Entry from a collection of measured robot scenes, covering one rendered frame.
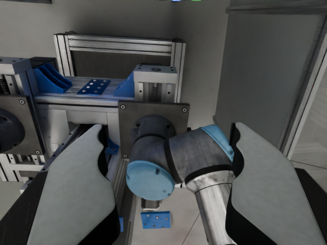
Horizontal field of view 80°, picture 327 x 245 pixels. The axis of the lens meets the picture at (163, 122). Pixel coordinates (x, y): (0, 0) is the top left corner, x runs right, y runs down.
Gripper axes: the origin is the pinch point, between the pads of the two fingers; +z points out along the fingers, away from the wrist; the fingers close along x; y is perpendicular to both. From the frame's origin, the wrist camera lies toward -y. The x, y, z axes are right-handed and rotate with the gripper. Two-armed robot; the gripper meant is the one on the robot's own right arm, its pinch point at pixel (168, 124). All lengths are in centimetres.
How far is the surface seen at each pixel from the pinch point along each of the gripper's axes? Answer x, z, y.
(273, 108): 46, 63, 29
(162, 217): -2, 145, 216
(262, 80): 46, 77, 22
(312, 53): 45, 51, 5
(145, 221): -24, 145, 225
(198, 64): 29, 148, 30
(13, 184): -136, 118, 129
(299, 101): 45, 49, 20
